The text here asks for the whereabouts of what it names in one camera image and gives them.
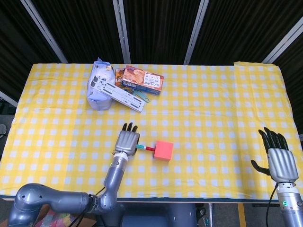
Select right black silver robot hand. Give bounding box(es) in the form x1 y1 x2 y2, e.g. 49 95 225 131
250 127 300 183

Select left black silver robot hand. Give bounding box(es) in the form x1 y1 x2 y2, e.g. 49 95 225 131
114 122 141 157

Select red and white marker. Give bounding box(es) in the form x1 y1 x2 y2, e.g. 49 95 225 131
136 144 156 152

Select orange sticky note block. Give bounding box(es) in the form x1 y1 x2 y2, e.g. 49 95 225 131
153 140 174 162

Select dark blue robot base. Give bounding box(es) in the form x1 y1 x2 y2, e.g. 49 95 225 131
117 203 197 227

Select green plastic clip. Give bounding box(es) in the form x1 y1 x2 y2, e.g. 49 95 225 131
132 91 151 104

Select orange blue food box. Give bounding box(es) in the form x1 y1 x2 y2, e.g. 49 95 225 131
121 65 165 96

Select brown snack box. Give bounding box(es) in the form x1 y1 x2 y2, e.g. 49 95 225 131
115 68 126 88

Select pale blue paper package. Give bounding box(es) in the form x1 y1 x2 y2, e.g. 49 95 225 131
87 57 113 111

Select yellow white checked tablecloth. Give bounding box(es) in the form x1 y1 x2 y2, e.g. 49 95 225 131
0 61 303 202

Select brown cardboard box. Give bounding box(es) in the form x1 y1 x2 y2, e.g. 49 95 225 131
35 204 98 227

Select colourful foam pieces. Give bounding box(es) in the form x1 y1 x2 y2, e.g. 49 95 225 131
39 208 74 227

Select black pleated curtain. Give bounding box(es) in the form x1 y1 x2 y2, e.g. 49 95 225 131
0 0 303 114

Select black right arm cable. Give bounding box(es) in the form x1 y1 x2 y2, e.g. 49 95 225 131
266 185 279 227

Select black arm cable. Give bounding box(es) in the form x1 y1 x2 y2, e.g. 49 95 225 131
266 185 279 227
70 186 106 227

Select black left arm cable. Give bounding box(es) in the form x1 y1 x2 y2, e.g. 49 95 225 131
70 186 106 227

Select aluminium frame post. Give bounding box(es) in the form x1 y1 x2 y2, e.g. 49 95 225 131
20 0 68 63
183 0 210 65
261 23 303 64
112 0 132 64

